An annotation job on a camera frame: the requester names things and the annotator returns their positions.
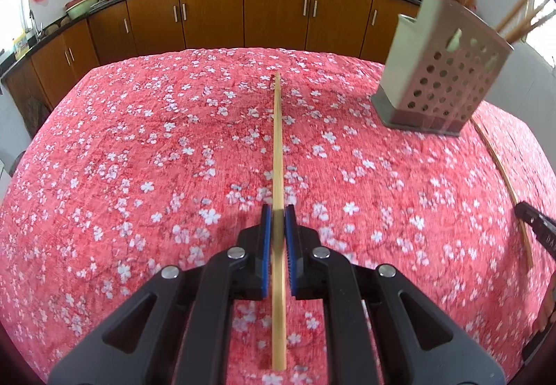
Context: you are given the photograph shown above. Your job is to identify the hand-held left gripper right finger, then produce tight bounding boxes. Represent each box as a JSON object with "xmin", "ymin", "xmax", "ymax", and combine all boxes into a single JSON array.
[{"xmin": 284, "ymin": 204, "xmax": 507, "ymax": 385}]

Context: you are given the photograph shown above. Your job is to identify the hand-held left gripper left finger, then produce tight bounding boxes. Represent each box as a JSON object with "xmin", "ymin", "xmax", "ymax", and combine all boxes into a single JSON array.
[{"xmin": 47, "ymin": 203, "xmax": 274, "ymax": 385}]

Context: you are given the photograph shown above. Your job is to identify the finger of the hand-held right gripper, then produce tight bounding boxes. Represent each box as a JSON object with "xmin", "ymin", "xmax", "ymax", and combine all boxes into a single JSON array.
[{"xmin": 515, "ymin": 201, "xmax": 556, "ymax": 257}]

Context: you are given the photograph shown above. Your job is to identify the wooden chopstick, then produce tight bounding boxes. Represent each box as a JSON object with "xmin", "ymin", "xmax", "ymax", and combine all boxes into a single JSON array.
[
  {"xmin": 471, "ymin": 116, "xmax": 535, "ymax": 269},
  {"xmin": 270, "ymin": 71, "xmax": 291, "ymax": 370}
]

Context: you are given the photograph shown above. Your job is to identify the grey perforated chopstick holder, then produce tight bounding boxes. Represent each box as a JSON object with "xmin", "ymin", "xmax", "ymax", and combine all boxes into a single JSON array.
[{"xmin": 371, "ymin": 0, "xmax": 514, "ymax": 137}]

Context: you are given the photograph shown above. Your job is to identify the person's right hand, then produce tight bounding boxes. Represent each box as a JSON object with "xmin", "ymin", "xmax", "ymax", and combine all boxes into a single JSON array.
[{"xmin": 533, "ymin": 281, "xmax": 556, "ymax": 334}]

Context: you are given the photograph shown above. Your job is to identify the red floral tablecloth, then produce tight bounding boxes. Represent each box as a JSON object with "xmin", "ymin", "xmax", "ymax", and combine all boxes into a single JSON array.
[{"xmin": 0, "ymin": 47, "xmax": 556, "ymax": 385}]

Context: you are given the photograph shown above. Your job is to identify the brown wooden base cabinets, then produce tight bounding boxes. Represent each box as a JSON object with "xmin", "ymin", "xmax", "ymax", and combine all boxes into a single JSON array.
[{"xmin": 0, "ymin": 0, "xmax": 424, "ymax": 116}]

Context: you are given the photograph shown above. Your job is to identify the green plastic basin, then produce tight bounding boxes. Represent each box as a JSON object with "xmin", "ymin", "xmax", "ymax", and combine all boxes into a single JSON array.
[{"xmin": 65, "ymin": 0, "xmax": 101, "ymax": 20}]

